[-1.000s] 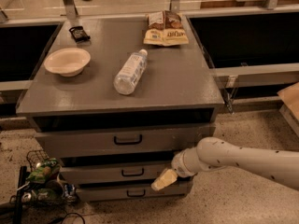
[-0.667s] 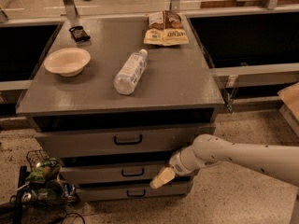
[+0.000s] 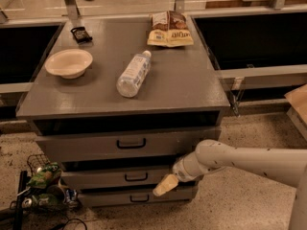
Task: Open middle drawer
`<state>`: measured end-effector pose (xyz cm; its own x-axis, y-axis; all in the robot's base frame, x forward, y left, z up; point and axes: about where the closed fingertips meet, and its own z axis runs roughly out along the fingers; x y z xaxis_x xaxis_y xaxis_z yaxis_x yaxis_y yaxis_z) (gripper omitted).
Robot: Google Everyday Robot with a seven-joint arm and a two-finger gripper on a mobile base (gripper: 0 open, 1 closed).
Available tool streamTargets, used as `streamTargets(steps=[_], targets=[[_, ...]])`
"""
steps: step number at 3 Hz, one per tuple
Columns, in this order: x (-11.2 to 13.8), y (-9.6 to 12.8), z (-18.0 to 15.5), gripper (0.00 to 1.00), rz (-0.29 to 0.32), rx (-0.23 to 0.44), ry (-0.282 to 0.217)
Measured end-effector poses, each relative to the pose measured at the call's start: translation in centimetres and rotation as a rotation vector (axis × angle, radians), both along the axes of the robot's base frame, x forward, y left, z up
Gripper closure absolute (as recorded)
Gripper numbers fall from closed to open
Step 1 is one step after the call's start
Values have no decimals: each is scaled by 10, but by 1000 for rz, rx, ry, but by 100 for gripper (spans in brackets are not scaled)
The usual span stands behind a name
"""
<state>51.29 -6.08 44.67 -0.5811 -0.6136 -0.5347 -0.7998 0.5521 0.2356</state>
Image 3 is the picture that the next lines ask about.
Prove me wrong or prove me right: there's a small black snack packet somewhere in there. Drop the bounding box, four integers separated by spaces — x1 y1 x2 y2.
70 27 92 44

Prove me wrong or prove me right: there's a grey drawer cabinet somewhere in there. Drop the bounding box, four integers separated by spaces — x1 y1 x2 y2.
16 15 231 208

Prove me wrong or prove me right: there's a clear plastic water bottle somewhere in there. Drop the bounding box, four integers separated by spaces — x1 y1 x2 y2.
116 51 152 98

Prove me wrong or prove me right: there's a blue white soda can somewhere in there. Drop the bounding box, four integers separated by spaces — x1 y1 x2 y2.
65 189 79 208

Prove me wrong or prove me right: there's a grey bottom drawer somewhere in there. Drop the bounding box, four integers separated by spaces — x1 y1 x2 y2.
78 181 198 207

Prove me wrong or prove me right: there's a green chip bag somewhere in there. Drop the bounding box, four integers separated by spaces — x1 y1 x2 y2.
27 163 61 189

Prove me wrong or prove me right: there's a brown yellow chip bag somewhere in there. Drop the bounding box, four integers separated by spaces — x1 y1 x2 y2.
147 11 194 48

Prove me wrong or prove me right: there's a cardboard box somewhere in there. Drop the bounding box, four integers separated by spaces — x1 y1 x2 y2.
285 84 307 124

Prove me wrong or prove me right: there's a black cable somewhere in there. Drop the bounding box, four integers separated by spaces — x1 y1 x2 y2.
47 218 88 230

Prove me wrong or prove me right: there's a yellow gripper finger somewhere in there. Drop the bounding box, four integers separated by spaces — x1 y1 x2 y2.
153 174 178 196

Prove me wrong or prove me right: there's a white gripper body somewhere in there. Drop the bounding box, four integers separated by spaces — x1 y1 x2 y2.
172 152 223 182

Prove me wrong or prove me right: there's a black wire basket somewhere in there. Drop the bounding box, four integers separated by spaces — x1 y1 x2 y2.
27 153 50 175

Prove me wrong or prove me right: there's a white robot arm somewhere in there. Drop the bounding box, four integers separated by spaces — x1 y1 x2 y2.
153 139 307 230

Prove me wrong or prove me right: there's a grey top drawer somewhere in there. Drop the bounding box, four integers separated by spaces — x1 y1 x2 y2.
36 127 221 162

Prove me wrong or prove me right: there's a grey drawer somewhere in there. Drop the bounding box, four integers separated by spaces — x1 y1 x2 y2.
78 181 198 207
36 127 221 162
61 165 171 191

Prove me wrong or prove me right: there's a white bowl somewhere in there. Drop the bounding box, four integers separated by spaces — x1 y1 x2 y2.
44 49 93 80

